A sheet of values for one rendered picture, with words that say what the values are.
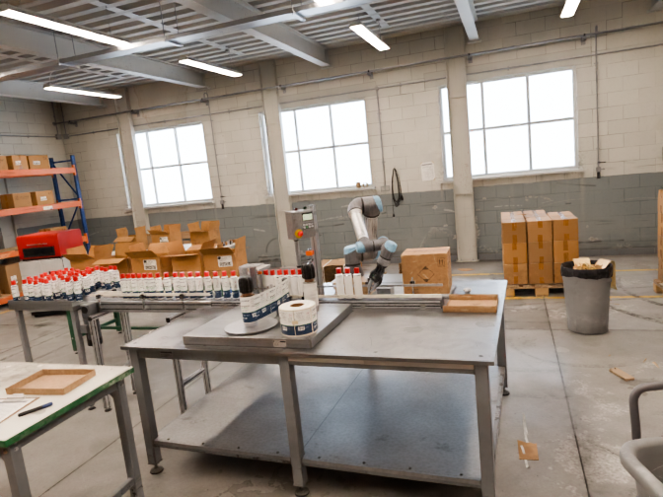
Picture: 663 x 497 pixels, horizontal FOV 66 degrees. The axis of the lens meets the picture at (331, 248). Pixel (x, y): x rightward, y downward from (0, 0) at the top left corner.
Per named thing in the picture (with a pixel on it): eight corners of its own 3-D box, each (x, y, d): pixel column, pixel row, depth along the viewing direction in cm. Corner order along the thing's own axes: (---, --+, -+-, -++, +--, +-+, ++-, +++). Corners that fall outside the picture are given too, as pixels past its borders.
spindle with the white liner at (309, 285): (303, 313, 312) (297, 264, 308) (309, 309, 320) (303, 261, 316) (316, 313, 309) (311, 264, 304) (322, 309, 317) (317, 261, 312)
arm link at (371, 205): (358, 254, 388) (358, 193, 354) (377, 252, 389) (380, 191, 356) (361, 264, 378) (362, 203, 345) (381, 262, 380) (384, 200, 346)
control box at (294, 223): (287, 239, 348) (284, 211, 345) (309, 235, 357) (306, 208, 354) (295, 240, 340) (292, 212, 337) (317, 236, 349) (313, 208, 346)
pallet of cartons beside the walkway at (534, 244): (581, 296, 585) (579, 218, 571) (504, 297, 611) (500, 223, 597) (567, 272, 698) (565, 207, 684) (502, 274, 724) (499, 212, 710)
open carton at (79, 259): (63, 284, 558) (57, 250, 552) (93, 275, 600) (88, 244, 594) (93, 283, 546) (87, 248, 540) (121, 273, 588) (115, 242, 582)
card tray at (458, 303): (443, 312, 301) (442, 306, 300) (449, 300, 325) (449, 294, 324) (496, 313, 290) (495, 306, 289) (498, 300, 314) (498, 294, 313)
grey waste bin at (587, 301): (564, 336, 468) (562, 270, 458) (560, 321, 508) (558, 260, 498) (618, 336, 453) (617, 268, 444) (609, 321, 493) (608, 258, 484)
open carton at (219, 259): (198, 281, 495) (193, 244, 490) (222, 270, 544) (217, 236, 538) (235, 279, 486) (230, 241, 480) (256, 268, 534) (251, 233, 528)
